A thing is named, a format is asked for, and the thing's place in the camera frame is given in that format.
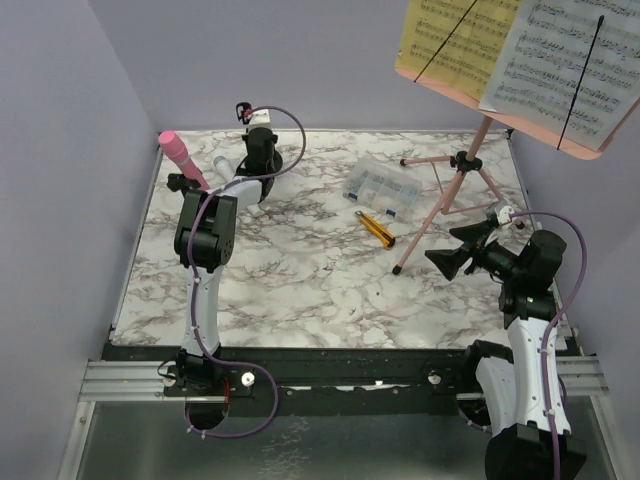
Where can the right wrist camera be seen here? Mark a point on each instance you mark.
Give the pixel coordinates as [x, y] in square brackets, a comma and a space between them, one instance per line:
[499, 215]

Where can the clear plastic organizer box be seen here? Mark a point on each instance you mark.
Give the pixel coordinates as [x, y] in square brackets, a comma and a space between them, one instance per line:
[382, 189]

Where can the pink toy microphone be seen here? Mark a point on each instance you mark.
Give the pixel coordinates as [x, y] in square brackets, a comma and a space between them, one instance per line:
[175, 149]

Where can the yellow sheet music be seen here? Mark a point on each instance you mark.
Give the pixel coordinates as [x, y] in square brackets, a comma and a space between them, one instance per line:
[455, 42]

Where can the white sheet music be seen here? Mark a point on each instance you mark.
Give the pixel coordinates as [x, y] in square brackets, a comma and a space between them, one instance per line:
[570, 67]

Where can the white toy microphone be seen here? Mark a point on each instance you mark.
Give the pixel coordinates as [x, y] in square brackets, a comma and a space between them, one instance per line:
[227, 172]

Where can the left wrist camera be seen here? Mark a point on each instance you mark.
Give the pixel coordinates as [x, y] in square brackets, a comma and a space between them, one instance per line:
[252, 118]

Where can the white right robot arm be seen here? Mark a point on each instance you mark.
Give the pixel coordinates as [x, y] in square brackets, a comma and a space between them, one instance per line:
[531, 436]

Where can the pink music stand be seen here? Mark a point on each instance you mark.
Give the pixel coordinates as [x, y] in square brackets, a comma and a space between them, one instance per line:
[464, 161]

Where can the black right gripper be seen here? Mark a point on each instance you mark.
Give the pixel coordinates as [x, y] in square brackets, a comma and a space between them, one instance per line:
[476, 257]

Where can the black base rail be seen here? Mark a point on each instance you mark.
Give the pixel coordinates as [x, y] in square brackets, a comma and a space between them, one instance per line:
[254, 382]

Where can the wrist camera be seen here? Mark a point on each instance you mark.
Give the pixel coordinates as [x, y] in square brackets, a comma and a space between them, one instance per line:
[252, 118]
[499, 215]

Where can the black round-base mic stand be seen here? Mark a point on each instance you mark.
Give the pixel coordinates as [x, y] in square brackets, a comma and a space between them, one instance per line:
[260, 162]

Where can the yellow utility knife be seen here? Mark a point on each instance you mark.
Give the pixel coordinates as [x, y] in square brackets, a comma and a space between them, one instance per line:
[374, 227]

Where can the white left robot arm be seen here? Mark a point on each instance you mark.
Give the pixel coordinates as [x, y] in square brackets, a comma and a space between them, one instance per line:
[204, 242]

